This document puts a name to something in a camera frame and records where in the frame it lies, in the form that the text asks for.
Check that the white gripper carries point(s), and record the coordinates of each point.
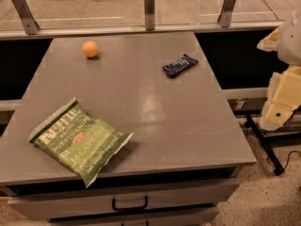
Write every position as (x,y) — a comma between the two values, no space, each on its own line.
(291,44)

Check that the blue rxbar blueberry wrapper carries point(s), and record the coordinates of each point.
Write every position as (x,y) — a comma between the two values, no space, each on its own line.
(179,66)

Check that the green jalapeno chip bag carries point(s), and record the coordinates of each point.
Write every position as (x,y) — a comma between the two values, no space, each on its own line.
(77,141)

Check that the metal railing base bar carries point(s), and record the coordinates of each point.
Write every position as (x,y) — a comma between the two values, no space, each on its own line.
(117,30)

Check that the black metal stand leg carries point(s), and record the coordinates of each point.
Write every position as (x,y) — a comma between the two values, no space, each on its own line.
(251,124)

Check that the grey lower drawer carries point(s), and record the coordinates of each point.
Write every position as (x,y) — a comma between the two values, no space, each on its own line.
(182,217)

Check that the grey drawer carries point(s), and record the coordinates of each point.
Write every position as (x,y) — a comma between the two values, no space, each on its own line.
(98,201)
(182,217)

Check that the orange ball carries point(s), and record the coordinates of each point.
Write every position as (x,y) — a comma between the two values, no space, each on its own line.
(90,49)

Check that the grey top drawer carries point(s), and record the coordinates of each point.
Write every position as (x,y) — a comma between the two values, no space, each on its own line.
(98,201)

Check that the right metal railing bracket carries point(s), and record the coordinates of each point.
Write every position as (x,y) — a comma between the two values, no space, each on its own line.
(224,18)

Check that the metal railing bracket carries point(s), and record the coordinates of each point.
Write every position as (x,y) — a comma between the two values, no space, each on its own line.
(149,11)
(30,26)
(224,18)

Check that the middle metal railing bracket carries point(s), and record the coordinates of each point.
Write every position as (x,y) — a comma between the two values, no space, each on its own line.
(149,11)

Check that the black drawer handle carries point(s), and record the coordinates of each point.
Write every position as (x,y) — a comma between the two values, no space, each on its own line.
(130,205)

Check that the left metal railing bracket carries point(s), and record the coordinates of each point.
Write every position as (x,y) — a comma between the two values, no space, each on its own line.
(30,26)

